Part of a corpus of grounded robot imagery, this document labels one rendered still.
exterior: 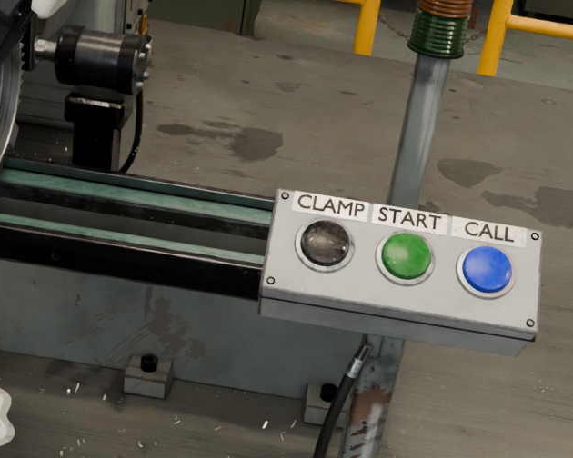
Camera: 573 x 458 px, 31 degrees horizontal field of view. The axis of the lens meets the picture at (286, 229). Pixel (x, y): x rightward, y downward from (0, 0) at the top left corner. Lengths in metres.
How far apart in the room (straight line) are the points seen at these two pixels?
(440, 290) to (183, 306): 0.33
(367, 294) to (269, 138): 0.85
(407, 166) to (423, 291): 0.59
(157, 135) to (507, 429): 0.68
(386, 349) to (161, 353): 0.30
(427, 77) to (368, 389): 0.55
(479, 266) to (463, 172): 0.84
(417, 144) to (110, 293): 0.45
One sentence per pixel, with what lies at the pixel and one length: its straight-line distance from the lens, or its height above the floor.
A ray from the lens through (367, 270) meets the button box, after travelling 0.63.
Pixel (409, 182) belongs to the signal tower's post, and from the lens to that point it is 1.22.
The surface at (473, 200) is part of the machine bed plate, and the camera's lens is 1.39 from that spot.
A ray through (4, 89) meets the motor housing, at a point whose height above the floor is 0.99.
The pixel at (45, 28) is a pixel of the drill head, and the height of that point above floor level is 1.01.
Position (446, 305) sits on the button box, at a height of 1.05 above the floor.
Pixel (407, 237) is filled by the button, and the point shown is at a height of 1.08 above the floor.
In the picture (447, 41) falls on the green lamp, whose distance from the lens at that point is 1.15.
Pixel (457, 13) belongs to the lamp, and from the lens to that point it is 1.14.
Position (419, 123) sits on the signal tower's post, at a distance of 1.19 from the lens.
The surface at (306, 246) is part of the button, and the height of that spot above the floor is 1.07.
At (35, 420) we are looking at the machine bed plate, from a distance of 0.89.
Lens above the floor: 1.36
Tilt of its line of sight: 27 degrees down
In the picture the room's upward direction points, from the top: 9 degrees clockwise
